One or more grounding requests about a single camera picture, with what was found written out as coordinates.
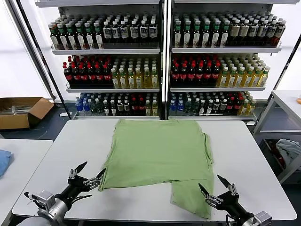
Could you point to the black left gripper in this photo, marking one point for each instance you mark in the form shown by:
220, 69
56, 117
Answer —
75, 188

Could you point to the brown cardboard box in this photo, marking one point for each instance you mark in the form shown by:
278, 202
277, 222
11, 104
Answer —
14, 121

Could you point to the green cap tea bottle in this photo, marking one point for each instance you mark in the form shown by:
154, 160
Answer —
187, 34
89, 35
98, 35
71, 36
206, 34
225, 34
197, 34
54, 37
216, 34
63, 37
80, 36
178, 34

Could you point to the white side table grey frame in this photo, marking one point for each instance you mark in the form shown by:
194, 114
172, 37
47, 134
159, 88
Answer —
285, 97

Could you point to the dark bottle beige label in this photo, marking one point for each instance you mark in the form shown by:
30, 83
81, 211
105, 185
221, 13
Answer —
235, 31
244, 31

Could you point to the dark bottle white cap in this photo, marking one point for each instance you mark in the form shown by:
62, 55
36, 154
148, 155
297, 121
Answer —
216, 107
126, 108
223, 107
120, 108
113, 108
106, 108

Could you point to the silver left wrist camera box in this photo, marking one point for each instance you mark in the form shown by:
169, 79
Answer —
45, 199

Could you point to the grey diagonal frame strut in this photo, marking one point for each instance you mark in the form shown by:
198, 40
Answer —
30, 49

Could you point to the dark green bottle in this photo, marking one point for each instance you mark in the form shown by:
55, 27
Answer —
100, 107
188, 106
93, 107
195, 107

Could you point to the grey metal shelf unit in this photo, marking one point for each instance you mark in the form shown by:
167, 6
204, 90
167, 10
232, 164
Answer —
105, 51
223, 50

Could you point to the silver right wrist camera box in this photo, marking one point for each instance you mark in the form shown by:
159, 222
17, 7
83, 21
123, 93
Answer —
263, 219

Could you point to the small orange object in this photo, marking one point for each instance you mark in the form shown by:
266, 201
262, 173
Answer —
299, 100

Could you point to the grey blue crumpled cloth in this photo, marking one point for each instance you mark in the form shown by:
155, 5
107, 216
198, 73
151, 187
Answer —
287, 148

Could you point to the red crumpled cloth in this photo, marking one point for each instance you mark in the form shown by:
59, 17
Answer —
279, 159

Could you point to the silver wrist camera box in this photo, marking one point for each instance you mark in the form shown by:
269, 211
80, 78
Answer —
45, 199
263, 219

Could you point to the white plastic packaging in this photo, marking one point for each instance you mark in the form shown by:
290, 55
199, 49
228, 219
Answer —
21, 110

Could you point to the red drink bottle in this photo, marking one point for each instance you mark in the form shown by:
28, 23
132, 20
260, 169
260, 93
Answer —
280, 31

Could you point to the white paper scrap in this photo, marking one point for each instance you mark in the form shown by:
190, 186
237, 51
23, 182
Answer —
63, 114

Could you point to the blue water bottle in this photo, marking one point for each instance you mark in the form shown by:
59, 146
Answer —
173, 106
180, 106
86, 105
79, 106

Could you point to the dark bottle blue white label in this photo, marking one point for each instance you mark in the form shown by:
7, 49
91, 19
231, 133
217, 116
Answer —
124, 31
271, 31
153, 31
253, 31
262, 31
116, 31
144, 31
107, 31
134, 31

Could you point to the black storage crate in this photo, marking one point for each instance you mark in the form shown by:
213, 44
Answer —
268, 148

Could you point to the green t-shirt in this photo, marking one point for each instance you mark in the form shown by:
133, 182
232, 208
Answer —
155, 153

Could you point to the black diagonal frame pole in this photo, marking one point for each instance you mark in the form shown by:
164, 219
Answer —
283, 70
40, 49

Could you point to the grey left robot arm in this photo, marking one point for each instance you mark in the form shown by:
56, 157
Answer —
57, 212

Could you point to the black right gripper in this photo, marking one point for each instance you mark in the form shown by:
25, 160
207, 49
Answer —
232, 207

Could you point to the blue folded cloth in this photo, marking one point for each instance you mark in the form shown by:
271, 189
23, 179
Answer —
4, 162

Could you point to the red cap cola bottle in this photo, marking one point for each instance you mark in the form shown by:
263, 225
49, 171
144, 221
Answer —
208, 75
230, 106
200, 75
107, 75
216, 74
99, 75
91, 75
175, 75
68, 76
183, 75
83, 76
134, 107
141, 107
191, 75
75, 76
238, 106

